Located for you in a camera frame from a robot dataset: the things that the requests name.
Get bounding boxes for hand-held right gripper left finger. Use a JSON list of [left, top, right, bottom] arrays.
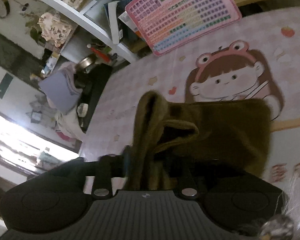
[[72, 146, 131, 201]]

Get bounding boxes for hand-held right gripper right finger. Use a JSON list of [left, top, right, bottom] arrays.
[[178, 161, 198, 200]]

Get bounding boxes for olive green garment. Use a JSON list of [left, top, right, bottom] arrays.
[[125, 91, 273, 191]]

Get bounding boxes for blue-grey folded cloth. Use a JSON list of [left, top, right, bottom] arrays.
[[39, 69, 81, 114]]

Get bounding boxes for pink cartoon desk mat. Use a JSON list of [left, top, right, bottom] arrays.
[[79, 10, 300, 205]]

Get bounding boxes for shiny silver knob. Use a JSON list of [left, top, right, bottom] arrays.
[[259, 215, 295, 240]]

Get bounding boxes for metal bowl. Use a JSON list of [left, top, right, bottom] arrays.
[[76, 55, 98, 74]]

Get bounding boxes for red pen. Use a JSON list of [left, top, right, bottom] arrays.
[[87, 44, 111, 63]]

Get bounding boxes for white fluffy sleeve cuff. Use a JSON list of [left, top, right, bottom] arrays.
[[282, 172, 300, 240]]

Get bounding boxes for white slim book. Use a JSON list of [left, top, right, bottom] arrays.
[[107, 1, 121, 44]]

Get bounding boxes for white and wood bookshelf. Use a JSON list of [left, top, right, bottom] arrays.
[[25, 0, 300, 63]]

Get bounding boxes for pink learning board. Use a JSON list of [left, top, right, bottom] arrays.
[[125, 0, 242, 57]]

